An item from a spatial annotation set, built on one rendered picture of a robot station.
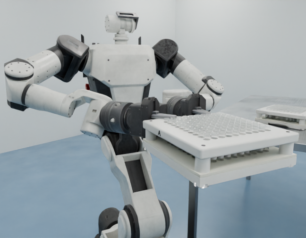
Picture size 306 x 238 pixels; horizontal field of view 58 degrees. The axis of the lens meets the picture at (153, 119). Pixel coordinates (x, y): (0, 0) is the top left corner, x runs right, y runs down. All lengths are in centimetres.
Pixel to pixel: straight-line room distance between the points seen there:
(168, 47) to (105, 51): 30
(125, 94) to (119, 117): 39
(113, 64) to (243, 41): 431
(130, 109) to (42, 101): 27
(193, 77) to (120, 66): 32
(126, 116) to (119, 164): 41
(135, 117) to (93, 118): 14
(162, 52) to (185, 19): 473
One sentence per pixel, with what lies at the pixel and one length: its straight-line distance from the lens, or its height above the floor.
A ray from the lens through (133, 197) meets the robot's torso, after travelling 108.
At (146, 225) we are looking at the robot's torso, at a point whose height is 59.
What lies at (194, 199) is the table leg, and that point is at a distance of 153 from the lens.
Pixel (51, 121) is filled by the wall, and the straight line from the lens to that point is 423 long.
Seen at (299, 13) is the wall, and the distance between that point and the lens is 500.
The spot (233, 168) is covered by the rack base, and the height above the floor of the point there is 98.
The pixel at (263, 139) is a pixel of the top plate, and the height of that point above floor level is 103.
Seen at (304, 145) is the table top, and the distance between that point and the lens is 127.
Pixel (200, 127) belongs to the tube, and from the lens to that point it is 58.
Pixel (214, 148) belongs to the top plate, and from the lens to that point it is 49.
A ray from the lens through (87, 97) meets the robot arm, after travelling 83.
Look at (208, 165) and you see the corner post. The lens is 49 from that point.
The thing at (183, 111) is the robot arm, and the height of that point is 103.
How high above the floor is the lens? 118
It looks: 12 degrees down
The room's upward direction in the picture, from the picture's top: straight up
